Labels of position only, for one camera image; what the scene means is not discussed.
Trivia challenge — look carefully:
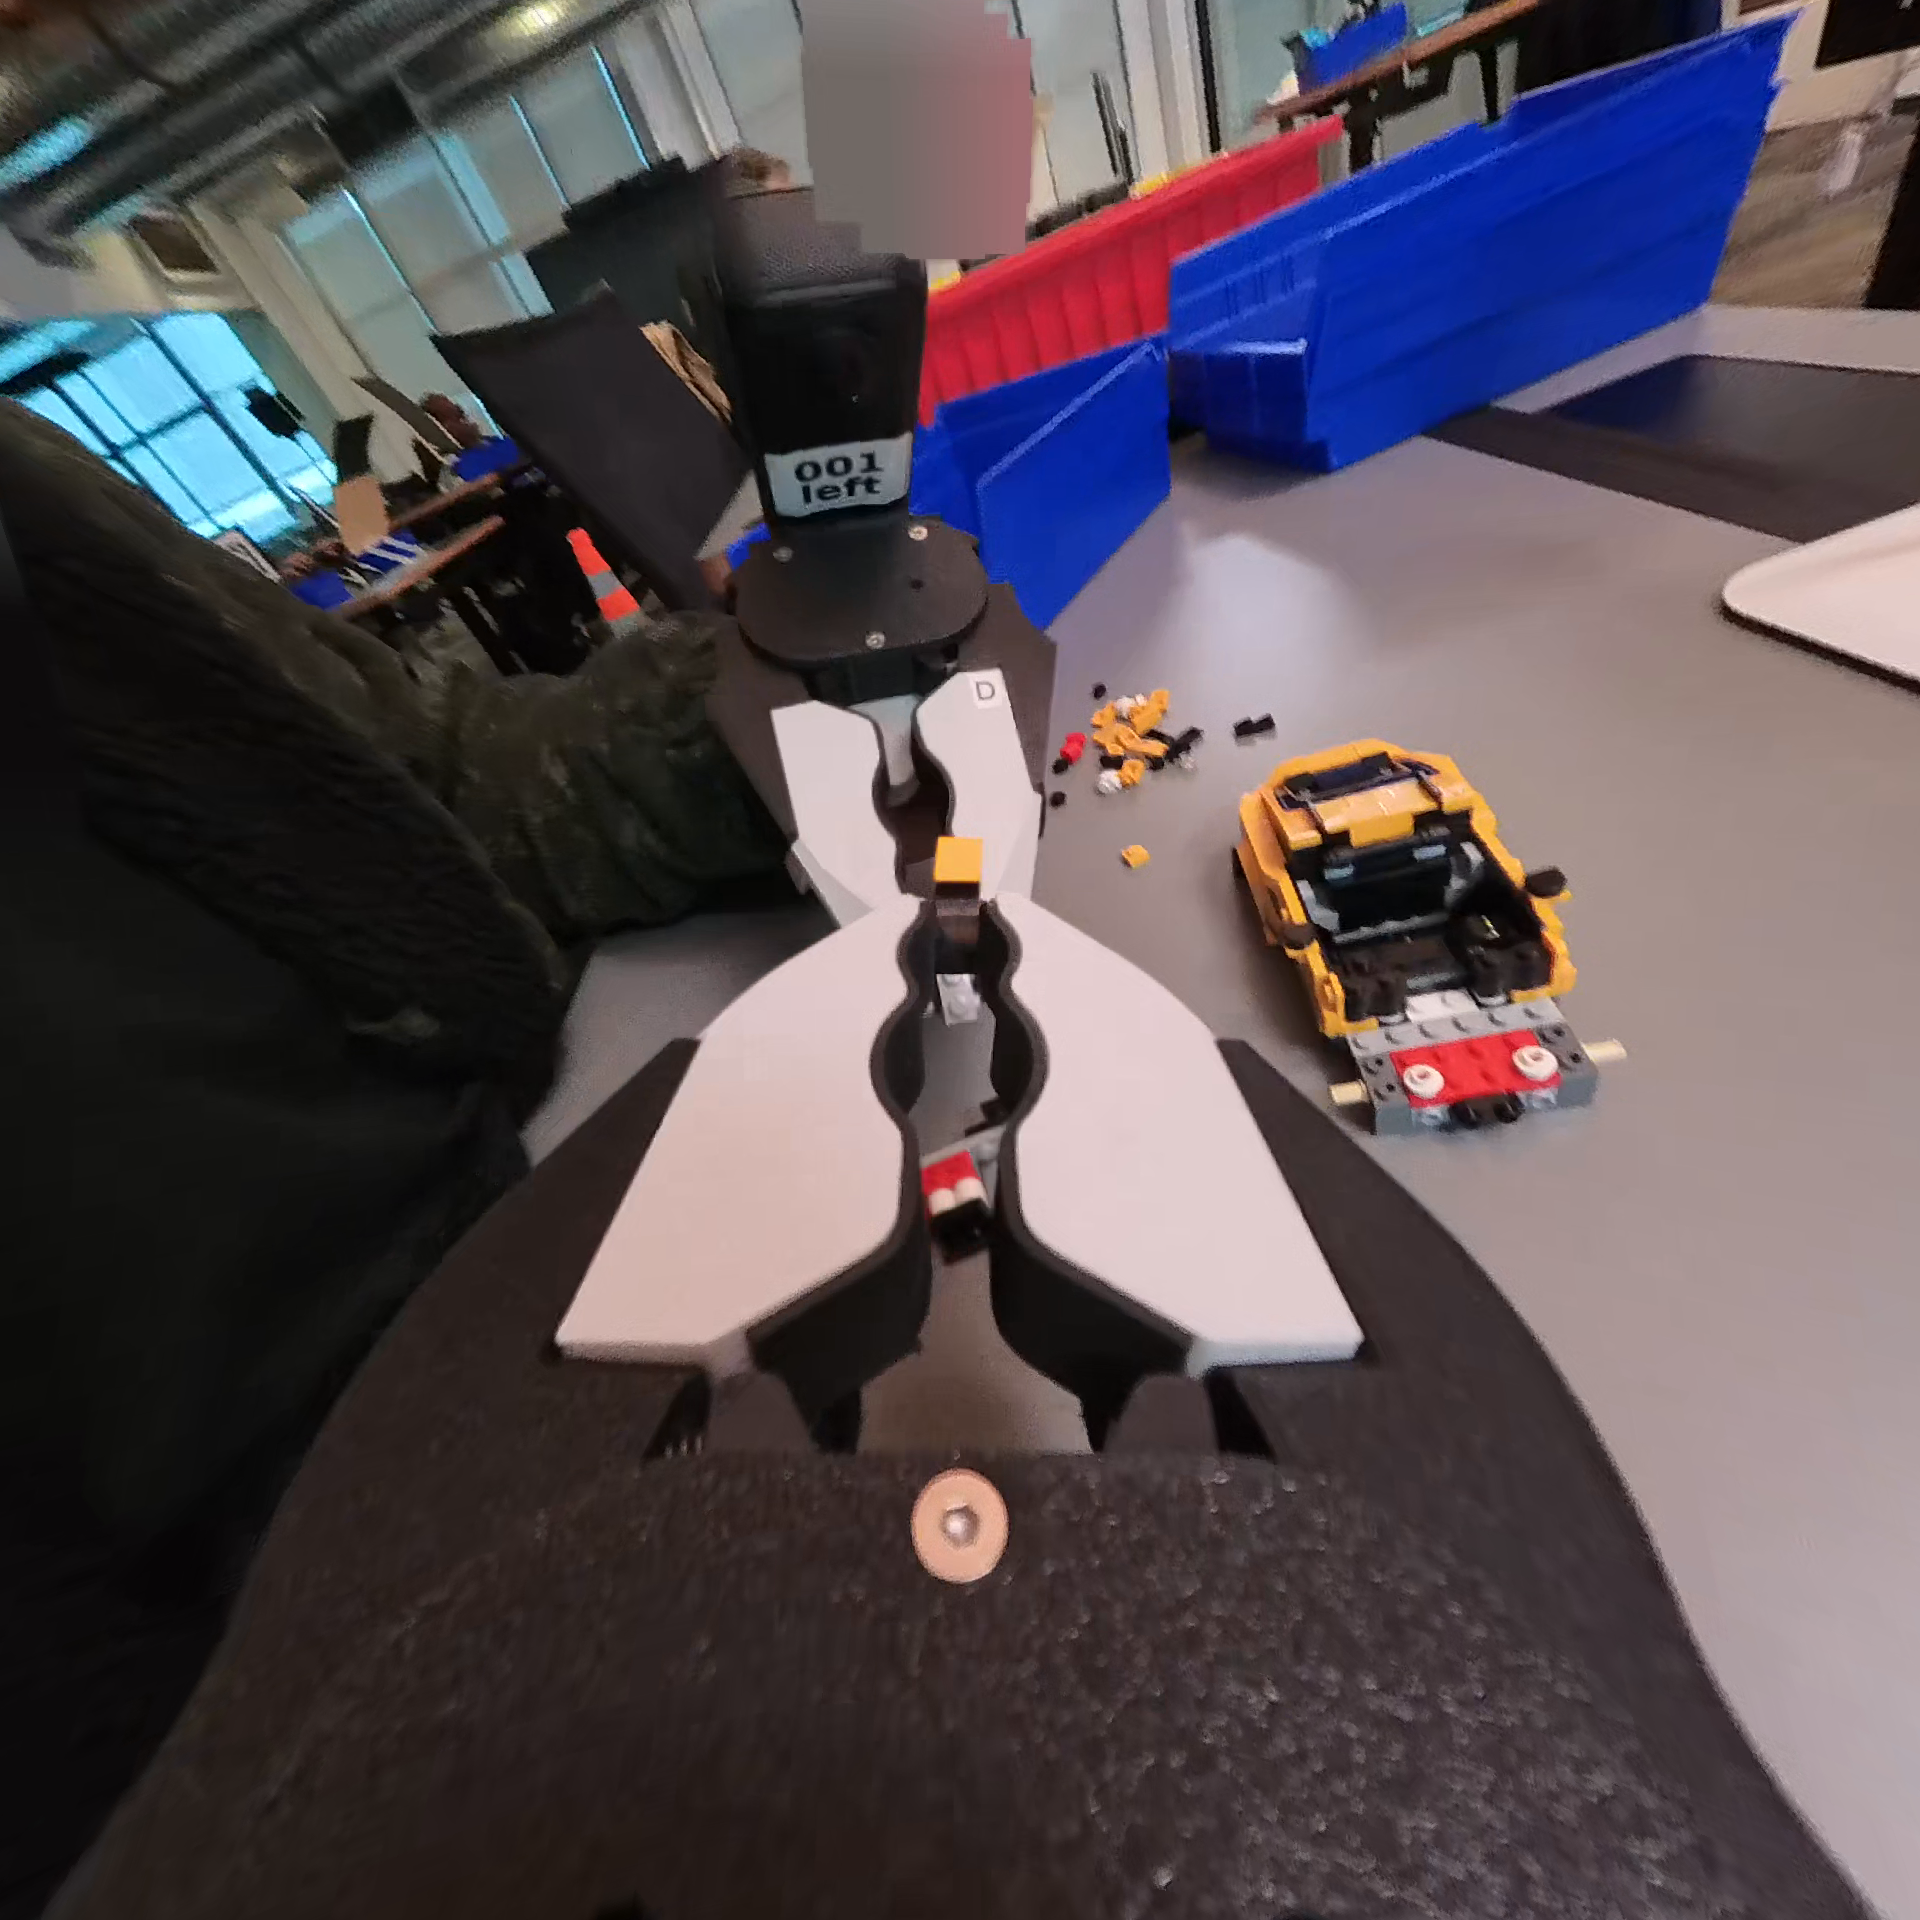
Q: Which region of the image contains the red grey lego subassembly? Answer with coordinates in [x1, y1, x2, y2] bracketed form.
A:
[895, 885, 1004, 1259]

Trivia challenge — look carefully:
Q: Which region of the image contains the orange black lego piece pile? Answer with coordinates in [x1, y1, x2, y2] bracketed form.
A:
[1048, 688, 1208, 797]

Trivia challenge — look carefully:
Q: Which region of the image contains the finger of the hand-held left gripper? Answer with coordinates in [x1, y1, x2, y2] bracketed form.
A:
[767, 702, 920, 927]
[911, 673, 1047, 903]

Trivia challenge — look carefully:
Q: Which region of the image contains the brown background table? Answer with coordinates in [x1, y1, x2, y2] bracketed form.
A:
[1260, 0, 1548, 167]

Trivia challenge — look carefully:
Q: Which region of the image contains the red storage bin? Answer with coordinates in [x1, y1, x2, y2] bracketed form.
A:
[919, 117, 1347, 429]

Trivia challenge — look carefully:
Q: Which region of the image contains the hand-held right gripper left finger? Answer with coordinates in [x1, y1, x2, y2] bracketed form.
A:
[555, 895, 939, 1441]

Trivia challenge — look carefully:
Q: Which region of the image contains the yellow lego car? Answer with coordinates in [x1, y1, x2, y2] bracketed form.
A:
[1231, 737, 1630, 1136]

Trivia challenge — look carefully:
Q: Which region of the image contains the black office chair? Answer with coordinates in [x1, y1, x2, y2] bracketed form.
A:
[431, 285, 752, 607]

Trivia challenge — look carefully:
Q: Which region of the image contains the small blue bin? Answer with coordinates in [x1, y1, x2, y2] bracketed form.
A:
[1289, 6, 1412, 91]

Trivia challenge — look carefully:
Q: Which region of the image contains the white book stand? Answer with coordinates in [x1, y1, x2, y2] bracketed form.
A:
[1720, 502, 1920, 693]

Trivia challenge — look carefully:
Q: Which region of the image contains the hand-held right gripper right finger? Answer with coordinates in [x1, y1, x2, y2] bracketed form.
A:
[983, 891, 1366, 1449]

